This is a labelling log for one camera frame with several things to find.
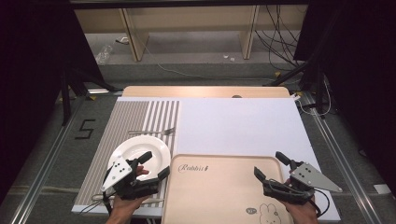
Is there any beige tray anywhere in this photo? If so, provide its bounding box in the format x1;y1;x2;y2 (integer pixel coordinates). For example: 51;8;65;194
162;153;295;224

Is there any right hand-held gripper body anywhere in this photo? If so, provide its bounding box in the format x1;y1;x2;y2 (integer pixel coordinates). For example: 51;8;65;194
262;159;344;206

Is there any clear plastic bottle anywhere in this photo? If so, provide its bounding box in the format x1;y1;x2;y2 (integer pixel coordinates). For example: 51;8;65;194
94;45;114;65

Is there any black stand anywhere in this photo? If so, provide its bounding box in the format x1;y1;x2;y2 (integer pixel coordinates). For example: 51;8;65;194
262;8;329;117
59;60;124;126

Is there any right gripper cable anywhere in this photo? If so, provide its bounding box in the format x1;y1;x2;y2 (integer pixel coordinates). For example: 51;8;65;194
307;188;331;218

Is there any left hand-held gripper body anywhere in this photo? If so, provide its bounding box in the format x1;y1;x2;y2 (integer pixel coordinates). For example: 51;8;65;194
101;154;163;201

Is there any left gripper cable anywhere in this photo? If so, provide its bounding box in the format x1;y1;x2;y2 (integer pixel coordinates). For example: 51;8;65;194
78;193;114;217

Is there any thin white cable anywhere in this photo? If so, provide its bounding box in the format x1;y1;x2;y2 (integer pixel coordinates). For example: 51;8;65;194
294;74;333;118

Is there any light wooden desk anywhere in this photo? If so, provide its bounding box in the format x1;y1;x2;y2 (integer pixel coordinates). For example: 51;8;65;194
74;4;309;63

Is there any white board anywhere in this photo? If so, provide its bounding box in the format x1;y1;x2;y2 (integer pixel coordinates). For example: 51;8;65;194
71;96;342;224

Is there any person's left hand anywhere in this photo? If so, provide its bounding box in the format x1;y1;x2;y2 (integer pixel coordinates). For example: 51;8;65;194
110;165;151;219

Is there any bundle of black cables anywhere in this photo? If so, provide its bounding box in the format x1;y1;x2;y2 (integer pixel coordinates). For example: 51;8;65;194
254;4;310;73

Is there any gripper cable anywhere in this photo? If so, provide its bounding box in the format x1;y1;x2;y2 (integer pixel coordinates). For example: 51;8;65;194
78;193;114;217
307;188;331;218

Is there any metal floor rail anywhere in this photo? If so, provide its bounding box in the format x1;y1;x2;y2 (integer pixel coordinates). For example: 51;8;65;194
300;91;375;224
10;96;89;224

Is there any silver fork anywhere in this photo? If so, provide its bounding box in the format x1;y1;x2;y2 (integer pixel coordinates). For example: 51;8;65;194
127;126;177;136

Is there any wooden table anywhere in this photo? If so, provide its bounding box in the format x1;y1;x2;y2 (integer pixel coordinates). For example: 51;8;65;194
121;86;292;99

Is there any white floor label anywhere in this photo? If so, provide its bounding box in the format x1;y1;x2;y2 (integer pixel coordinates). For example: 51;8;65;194
373;184;392;196

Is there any striped placemat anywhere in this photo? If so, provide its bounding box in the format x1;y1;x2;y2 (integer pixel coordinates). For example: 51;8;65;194
74;100;181;209

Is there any person's right hand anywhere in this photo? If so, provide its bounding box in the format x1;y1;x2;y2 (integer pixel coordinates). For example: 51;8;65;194
280;197;320;221

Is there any white plate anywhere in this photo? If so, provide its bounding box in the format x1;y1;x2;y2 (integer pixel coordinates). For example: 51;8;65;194
106;134;172;183

